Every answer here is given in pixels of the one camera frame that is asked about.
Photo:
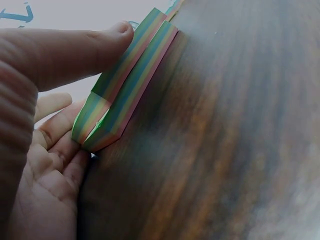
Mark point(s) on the person's left hand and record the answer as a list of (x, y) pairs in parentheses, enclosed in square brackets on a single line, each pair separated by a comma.
[(22, 130)]

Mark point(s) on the rainbow striped sticky note pad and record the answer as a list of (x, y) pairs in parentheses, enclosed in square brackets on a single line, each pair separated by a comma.
[(140, 82), (125, 65)]

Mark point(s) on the pastel paper sheet stack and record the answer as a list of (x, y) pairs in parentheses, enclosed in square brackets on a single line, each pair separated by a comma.
[(175, 10)]

